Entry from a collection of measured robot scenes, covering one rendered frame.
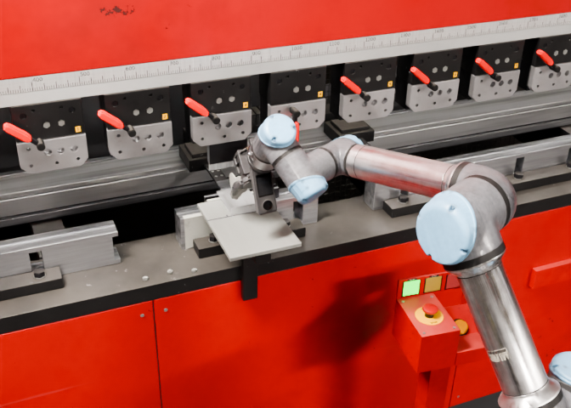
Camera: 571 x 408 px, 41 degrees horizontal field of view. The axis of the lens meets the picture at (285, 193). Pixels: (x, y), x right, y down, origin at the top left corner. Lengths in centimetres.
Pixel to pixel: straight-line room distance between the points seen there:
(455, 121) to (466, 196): 121
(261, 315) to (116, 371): 40
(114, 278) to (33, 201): 35
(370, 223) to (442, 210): 83
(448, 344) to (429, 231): 66
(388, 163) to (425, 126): 92
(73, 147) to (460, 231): 92
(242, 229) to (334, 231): 33
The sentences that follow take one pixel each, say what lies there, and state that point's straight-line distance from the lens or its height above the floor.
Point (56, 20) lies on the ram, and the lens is 170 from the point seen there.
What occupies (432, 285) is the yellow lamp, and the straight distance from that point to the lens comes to 206.
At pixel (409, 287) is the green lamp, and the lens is 203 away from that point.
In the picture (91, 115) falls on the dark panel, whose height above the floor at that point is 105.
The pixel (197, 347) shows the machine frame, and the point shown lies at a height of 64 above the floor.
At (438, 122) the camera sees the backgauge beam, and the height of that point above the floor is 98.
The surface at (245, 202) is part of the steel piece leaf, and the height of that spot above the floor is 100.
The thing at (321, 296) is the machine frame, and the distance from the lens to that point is 213.
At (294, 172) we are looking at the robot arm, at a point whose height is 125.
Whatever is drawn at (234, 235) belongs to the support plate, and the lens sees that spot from 185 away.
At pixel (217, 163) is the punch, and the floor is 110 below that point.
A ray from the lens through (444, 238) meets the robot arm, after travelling 136.
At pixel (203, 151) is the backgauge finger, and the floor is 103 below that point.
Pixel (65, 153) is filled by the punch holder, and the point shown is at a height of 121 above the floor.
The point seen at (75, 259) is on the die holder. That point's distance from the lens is 197.
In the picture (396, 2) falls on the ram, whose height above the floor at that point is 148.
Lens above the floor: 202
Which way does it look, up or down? 30 degrees down
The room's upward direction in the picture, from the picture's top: 1 degrees clockwise
